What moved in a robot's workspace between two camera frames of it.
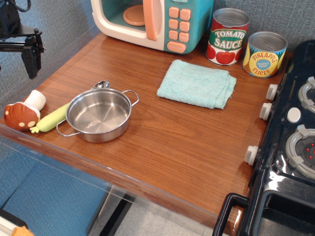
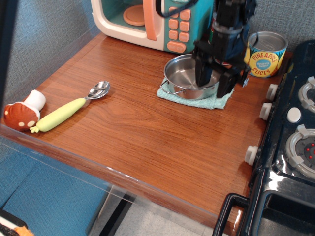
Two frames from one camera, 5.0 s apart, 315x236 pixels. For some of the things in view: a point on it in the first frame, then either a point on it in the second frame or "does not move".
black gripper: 33,43 -> 226,49
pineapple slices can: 264,53 does not move
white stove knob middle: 265,110 does not move
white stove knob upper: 271,91 does not move
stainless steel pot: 100,115 -> 180,73
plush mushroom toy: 23,116 does not move
